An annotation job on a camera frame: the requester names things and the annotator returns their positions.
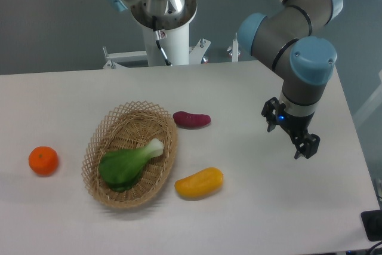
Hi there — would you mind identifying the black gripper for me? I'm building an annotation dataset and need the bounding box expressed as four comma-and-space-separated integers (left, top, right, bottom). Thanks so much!
261, 97, 321, 159

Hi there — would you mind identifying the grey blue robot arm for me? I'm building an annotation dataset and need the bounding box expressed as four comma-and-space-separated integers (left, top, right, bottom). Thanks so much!
109, 0, 343, 158

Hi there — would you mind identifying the woven wicker basket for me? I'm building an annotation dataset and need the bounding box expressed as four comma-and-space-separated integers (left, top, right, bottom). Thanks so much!
82, 102, 177, 208

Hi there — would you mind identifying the green bok choy vegetable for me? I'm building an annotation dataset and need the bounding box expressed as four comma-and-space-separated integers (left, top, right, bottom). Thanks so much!
98, 139, 164, 192

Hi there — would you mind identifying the yellow bell pepper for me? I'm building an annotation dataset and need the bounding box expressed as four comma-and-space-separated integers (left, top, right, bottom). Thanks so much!
174, 167, 224, 199

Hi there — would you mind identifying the purple sweet potato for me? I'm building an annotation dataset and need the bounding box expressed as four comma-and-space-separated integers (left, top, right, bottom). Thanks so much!
172, 111, 211, 129

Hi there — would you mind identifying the black device at table edge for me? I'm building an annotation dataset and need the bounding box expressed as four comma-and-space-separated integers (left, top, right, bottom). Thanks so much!
361, 210, 381, 242

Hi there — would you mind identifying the orange tangerine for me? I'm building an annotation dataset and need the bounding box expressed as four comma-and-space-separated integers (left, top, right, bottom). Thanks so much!
28, 146, 59, 176

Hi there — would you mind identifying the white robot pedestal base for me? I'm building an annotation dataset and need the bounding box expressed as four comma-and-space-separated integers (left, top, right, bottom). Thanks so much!
103, 0, 211, 69

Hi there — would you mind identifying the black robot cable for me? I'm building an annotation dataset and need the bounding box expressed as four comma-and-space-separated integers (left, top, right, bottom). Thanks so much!
151, 16, 173, 67

